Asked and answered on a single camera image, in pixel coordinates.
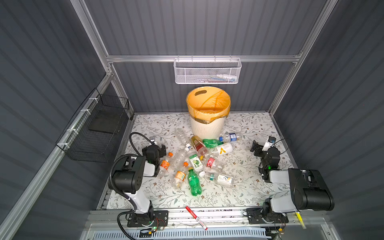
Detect orange cap bottle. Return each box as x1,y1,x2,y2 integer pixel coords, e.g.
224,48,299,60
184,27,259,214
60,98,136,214
157,153,174,178

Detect clear bottle white cap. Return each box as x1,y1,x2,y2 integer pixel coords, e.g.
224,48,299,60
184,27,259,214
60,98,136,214
172,144,192,172

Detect orange label bottle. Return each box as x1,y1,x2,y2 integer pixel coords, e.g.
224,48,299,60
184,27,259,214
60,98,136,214
173,162,189,189

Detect clear crushed bottle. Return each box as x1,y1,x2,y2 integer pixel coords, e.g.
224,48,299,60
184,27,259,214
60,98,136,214
174,128,190,146

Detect white yellow logo bottle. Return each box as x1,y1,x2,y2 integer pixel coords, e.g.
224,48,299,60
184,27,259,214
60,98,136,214
210,143,234,156

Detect white label clear bottle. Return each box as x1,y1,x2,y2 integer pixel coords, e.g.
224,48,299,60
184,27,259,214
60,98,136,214
199,171,235,187

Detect large green soda bottle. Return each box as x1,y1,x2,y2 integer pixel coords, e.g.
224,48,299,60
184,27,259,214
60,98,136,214
188,167,202,196

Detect pink label bottle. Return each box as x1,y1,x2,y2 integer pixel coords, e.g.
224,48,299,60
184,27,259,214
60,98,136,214
206,157,224,173

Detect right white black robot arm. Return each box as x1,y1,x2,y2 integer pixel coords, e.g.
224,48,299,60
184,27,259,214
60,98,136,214
247,137,335,224

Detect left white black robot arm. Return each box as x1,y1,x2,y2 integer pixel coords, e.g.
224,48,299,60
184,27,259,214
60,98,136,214
108,132,169,227

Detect cream ribbed waste bin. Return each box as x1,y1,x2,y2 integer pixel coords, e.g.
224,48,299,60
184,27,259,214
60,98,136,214
190,117,227,140

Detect orange plastic bin liner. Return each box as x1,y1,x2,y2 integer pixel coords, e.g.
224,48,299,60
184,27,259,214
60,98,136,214
186,86,231,124

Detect green lime label bottle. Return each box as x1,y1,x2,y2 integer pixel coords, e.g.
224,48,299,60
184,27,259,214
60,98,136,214
189,154,204,172

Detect blue label water bottle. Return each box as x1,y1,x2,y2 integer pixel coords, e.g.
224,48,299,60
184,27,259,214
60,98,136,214
219,133,242,143

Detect red yellow tea bottle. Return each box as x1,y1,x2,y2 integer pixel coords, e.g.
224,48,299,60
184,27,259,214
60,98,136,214
190,135,208,159

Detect floral table mat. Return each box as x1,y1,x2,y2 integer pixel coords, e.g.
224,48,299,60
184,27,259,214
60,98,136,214
126,113,290,209

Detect crushed green bottle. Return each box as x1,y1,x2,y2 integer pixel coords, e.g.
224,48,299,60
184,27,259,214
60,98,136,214
203,139,224,149

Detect yellow highlighter pen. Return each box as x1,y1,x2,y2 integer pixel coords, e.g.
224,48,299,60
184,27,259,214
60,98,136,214
296,212,307,229

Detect red marker pen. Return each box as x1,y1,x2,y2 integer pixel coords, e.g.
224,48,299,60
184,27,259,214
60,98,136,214
185,206,208,231

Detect items in white basket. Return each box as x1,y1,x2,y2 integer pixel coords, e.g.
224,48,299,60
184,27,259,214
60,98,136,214
194,74,238,84

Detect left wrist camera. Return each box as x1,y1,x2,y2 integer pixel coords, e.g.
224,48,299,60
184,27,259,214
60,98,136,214
150,136,158,145

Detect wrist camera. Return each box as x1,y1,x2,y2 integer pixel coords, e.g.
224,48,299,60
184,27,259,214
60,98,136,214
262,136,277,152
150,136,158,145

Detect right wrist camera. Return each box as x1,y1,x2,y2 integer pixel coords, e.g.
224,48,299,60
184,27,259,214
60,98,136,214
262,136,277,152

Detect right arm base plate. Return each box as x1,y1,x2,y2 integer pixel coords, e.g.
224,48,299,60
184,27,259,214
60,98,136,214
245,207,289,225

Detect black wire mesh basket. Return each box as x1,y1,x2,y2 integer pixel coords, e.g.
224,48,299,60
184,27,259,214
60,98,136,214
56,89,131,163

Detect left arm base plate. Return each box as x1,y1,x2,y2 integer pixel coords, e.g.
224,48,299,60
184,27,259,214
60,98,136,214
127,211,169,228

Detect white wire mesh basket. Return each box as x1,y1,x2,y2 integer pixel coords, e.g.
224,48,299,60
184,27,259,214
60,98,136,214
173,57,242,85

